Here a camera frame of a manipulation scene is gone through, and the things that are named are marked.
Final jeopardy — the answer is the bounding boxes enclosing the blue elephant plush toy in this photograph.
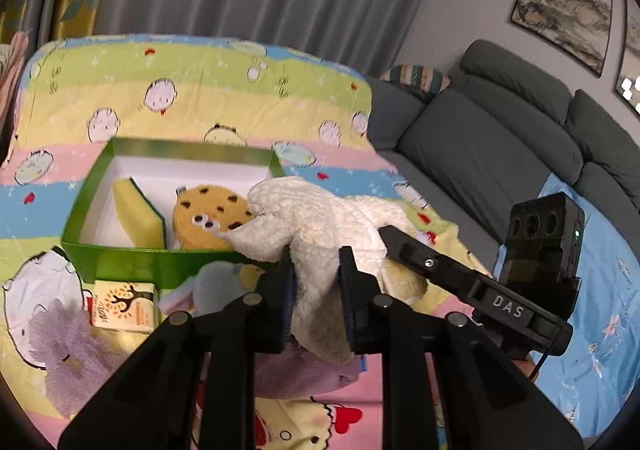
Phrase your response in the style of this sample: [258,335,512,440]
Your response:
[159,261,271,318]

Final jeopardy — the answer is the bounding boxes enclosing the cream fluffy cloth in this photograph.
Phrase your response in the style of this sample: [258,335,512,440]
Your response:
[231,176,431,365]

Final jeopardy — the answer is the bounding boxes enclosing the purple fluffy cloth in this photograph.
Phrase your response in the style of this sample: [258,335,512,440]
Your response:
[27,307,133,418]

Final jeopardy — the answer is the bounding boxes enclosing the landscape wall painting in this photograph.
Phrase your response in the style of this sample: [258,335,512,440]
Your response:
[614,0,640,117]
[510,0,615,78]

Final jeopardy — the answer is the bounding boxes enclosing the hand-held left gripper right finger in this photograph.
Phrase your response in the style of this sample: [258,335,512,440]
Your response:
[338,246,585,450]

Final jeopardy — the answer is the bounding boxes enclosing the striped cushion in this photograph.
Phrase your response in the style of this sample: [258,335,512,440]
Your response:
[379,64,451,94]

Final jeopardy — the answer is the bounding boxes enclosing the pink printed cloth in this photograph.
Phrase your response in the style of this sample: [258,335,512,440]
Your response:
[0,30,31,165]

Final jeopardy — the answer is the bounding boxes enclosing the mauve towel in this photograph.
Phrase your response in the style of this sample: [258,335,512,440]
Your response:
[252,347,361,401]

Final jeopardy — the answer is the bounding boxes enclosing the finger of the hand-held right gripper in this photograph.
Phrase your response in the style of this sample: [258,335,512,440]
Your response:
[378,225,488,298]

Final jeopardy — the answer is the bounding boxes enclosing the yellow green sponge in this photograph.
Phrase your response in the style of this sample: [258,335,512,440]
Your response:
[112,177,167,249]

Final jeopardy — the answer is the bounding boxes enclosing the yellow tissue packet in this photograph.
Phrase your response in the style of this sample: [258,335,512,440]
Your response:
[90,280,160,333]

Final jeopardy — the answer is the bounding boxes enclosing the blue floral blanket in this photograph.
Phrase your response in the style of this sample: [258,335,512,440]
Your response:
[492,172,640,438]

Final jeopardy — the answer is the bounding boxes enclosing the cookie plush toy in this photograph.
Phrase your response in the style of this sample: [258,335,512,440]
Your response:
[172,185,257,251]

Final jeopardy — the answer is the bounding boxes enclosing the green cardboard box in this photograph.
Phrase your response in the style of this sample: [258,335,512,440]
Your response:
[61,138,285,288]

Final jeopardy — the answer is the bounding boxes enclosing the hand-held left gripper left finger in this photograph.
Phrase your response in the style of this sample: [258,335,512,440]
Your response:
[57,247,297,450]

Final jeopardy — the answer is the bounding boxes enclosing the grey sofa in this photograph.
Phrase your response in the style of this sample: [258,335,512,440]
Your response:
[367,40,640,251]

